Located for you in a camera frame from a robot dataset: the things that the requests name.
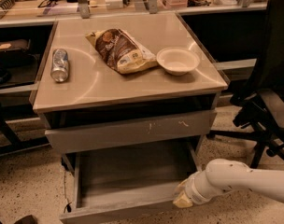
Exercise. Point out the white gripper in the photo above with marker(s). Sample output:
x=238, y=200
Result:
x=191, y=190

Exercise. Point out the grey drawer cabinet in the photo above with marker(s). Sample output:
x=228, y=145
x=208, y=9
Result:
x=95, y=94

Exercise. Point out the silver soda can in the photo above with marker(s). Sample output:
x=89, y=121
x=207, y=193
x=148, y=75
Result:
x=60, y=65

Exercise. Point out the grey drawer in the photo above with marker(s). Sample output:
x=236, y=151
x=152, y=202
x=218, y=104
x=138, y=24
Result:
x=130, y=132
x=127, y=182

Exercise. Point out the black office chair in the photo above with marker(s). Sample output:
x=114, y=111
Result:
x=261, y=98

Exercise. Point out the white paper bowl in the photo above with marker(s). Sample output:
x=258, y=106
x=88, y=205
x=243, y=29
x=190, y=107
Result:
x=177, y=61

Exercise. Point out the brown chip bag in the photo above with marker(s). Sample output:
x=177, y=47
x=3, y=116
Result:
x=121, y=52

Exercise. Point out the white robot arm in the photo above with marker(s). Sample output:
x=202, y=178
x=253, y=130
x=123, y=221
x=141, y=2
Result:
x=223, y=176

